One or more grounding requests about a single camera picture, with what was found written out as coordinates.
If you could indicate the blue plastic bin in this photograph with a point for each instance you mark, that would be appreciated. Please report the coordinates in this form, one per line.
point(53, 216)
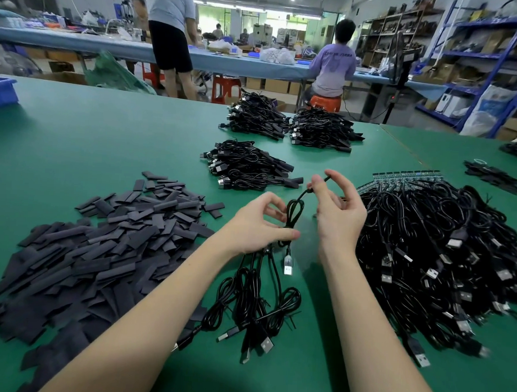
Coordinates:
point(2, 92)

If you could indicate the orange plastic stool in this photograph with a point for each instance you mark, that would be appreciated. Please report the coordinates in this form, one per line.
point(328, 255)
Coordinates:
point(324, 104)

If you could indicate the white plastic bag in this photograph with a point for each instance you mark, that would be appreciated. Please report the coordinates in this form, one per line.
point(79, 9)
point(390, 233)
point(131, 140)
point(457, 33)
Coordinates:
point(486, 113)

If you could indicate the long blue work table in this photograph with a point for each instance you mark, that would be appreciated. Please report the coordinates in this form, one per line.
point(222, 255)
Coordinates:
point(77, 45)

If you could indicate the person's left hand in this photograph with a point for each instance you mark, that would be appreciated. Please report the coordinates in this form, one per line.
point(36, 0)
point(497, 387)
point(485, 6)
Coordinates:
point(253, 227)

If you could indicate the green plastic bag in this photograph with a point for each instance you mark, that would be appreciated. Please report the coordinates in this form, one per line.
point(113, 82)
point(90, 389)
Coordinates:
point(119, 76)

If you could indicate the black tripod stand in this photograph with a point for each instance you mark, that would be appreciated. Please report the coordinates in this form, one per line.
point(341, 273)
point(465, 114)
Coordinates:
point(400, 67)

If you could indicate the person's right forearm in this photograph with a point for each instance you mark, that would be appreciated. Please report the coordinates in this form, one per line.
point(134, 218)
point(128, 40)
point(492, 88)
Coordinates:
point(376, 346)

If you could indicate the person's left forearm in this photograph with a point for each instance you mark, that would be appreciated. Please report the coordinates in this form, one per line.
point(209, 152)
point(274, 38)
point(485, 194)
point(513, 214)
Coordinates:
point(144, 334)

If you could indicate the dark storage shelf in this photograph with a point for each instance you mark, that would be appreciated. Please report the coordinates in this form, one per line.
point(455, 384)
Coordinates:
point(391, 33)

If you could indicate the pile of black sleeve strips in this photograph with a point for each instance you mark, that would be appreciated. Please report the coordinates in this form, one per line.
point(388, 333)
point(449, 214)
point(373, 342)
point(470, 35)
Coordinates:
point(78, 264)

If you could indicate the blue metal shelving rack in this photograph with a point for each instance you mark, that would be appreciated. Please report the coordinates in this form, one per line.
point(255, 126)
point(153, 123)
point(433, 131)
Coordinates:
point(484, 24)

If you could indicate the person's right hand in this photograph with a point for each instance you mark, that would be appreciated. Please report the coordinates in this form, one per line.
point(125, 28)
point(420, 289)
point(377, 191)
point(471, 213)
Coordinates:
point(338, 222)

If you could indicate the open cardboard box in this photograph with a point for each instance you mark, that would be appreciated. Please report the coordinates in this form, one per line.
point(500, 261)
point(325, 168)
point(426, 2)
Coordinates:
point(64, 78)

